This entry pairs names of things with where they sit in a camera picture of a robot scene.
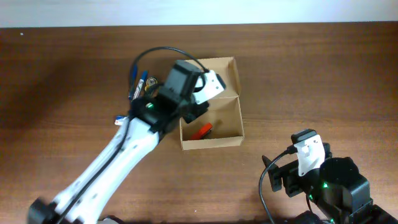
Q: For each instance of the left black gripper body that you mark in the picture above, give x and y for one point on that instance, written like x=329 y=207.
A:
x=195 y=111

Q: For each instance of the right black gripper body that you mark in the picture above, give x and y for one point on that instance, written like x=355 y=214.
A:
x=280 y=175

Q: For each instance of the orange red stapler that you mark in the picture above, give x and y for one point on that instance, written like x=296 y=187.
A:
x=202 y=132

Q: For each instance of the brown cardboard box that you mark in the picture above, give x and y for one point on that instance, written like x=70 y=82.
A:
x=224 y=112

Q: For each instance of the blue white staples box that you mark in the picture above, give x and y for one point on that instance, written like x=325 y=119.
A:
x=119 y=120

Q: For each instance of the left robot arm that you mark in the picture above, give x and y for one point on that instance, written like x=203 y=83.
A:
x=150 y=119

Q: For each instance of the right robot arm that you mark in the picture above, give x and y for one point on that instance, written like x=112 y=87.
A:
x=336 y=188

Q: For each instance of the yellow black correction tape dispenser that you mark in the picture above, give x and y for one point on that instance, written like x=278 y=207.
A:
x=150 y=82

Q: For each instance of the blue white marker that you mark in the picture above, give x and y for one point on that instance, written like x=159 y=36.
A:
x=140 y=84

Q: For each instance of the blue ballpoint pen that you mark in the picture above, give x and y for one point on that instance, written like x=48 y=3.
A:
x=132 y=80

